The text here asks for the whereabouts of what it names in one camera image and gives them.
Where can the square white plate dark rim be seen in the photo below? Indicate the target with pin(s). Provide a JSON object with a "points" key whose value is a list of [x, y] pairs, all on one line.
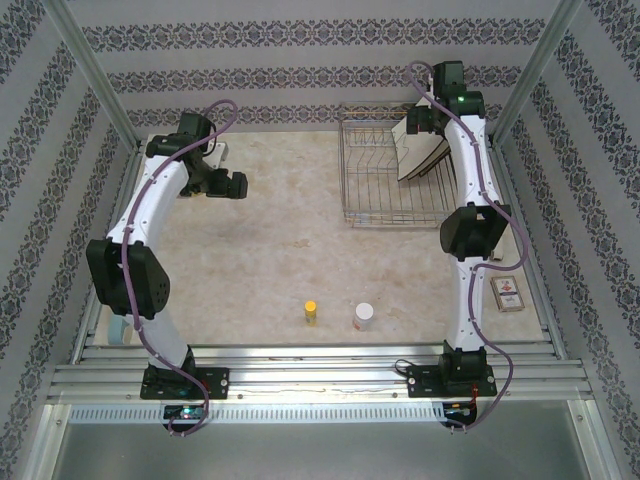
{"points": [[446, 150], [412, 155], [437, 155]]}

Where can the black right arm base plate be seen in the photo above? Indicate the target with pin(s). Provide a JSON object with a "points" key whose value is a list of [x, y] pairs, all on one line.
{"points": [[425, 382]]}

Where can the light blue object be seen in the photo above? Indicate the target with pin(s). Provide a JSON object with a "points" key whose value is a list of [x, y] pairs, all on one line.
{"points": [[120, 330]]}

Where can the grey metal shelf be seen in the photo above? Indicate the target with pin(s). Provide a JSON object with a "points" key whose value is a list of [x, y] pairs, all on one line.
{"points": [[320, 452]]}

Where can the aluminium frame post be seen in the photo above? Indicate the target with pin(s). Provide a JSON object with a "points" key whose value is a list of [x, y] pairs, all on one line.
{"points": [[540, 65], [90, 65]]}

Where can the aluminium side rail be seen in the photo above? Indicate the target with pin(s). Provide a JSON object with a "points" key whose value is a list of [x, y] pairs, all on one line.
{"points": [[535, 270], [100, 280]]}

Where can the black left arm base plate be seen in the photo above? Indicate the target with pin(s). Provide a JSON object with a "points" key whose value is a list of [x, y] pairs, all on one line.
{"points": [[215, 382]]}

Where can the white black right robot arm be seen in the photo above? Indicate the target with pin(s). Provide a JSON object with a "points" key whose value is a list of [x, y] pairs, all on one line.
{"points": [[467, 160]]}

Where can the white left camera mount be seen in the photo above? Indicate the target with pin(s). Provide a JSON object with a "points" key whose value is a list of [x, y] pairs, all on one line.
{"points": [[217, 154]]}

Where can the playing card box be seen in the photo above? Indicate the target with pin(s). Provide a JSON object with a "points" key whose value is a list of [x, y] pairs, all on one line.
{"points": [[507, 295]]}

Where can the small yellow bottle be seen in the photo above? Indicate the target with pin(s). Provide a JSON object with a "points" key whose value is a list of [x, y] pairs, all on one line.
{"points": [[310, 312]]}

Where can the small circuit board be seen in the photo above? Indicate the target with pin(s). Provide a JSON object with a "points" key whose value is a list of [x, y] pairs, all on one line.
{"points": [[185, 412]]}

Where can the small white jar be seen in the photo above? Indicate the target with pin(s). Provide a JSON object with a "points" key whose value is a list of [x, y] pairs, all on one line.
{"points": [[364, 317]]}

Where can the aluminium mounting rail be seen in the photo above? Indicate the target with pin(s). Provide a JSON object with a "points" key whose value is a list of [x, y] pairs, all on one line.
{"points": [[310, 372]]}

